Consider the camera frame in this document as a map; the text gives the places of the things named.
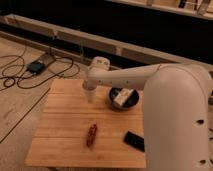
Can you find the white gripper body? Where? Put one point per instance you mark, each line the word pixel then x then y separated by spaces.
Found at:
pixel 89 85

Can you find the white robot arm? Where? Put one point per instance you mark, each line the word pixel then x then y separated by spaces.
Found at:
pixel 174 107

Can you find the white box in bowl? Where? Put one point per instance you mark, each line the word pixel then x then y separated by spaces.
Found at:
pixel 122 96

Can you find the dark bowl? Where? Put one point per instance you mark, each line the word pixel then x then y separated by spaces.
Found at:
pixel 130 103

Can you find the wooden table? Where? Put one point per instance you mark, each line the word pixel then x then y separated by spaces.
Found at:
pixel 60 138

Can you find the red brown snack bar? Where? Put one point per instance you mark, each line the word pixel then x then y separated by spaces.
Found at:
pixel 91 135

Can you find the blue power adapter box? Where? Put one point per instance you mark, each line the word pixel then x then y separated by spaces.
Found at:
pixel 35 67

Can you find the black rectangular device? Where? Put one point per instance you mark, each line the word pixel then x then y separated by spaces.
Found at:
pixel 135 141

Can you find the wooden wall rail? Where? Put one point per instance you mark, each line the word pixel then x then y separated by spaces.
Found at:
pixel 126 50

